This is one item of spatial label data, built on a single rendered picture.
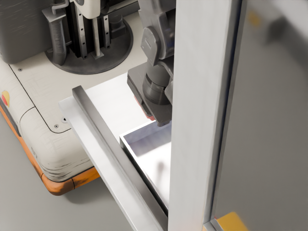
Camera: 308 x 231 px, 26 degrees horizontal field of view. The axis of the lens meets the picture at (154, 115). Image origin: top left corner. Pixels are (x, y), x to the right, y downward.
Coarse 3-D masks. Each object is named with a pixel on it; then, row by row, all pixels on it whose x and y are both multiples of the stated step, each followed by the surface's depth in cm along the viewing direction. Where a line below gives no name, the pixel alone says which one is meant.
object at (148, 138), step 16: (144, 128) 111; (160, 128) 113; (128, 144) 112; (144, 144) 112; (160, 144) 112; (144, 160) 110; (160, 160) 110; (144, 176) 105; (160, 176) 108; (160, 192) 106
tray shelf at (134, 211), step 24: (72, 96) 118; (96, 96) 118; (120, 96) 118; (72, 120) 115; (120, 120) 115; (144, 120) 115; (96, 144) 112; (96, 168) 111; (120, 192) 107; (144, 216) 104
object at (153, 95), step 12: (132, 72) 101; (144, 72) 101; (144, 84) 98; (156, 84) 94; (144, 96) 99; (156, 96) 97; (156, 108) 99; (168, 108) 99; (156, 120) 98; (168, 120) 98
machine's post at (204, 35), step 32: (192, 0) 47; (224, 0) 43; (192, 32) 49; (224, 32) 45; (192, 64) 52; (224, 64) 47; (192, 96) 55; (224, 96) 51; (192, 128) 58; (192, 160) 61; (192, 192) 65; (192, 224) 70
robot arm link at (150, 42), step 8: (144, 32) 86; (152, 32) 84; (144, 40) 87; (152, 40) 85; (144, 48) 88; (152, 48) 86; (160, 48) 85; (152, 56) 87; (152, 64) 88; (160, 64) 88; (168, 64) 88; (168, 72) 88; (168, 88) 90; (168, 96) 90
